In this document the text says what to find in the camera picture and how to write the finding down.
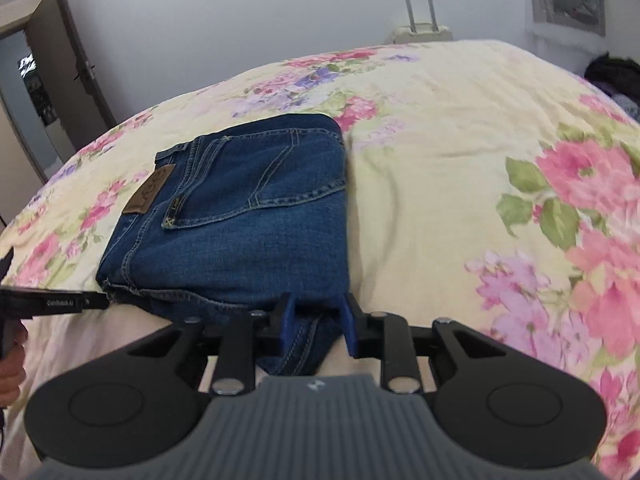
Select dark clothes pile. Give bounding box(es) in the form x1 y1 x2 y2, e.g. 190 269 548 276
584 52 640 123

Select cream suitcase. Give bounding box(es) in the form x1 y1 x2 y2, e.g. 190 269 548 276
391 0 454 45

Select brown wooden door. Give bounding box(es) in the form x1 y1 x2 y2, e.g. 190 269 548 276
25 0 120 161

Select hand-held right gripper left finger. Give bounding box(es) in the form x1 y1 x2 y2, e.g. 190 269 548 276
126 292 303 397

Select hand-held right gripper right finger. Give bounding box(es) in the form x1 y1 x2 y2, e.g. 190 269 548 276
339 292 502 395

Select blue denim pants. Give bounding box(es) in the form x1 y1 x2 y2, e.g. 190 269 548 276
96 113 351 376

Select floral bedsheet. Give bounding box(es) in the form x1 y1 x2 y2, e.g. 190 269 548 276
0 39 640 480

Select person's left hand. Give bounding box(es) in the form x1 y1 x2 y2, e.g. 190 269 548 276
0 331 27 409

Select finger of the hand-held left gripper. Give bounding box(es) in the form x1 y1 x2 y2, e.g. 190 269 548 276
0 287 110 320

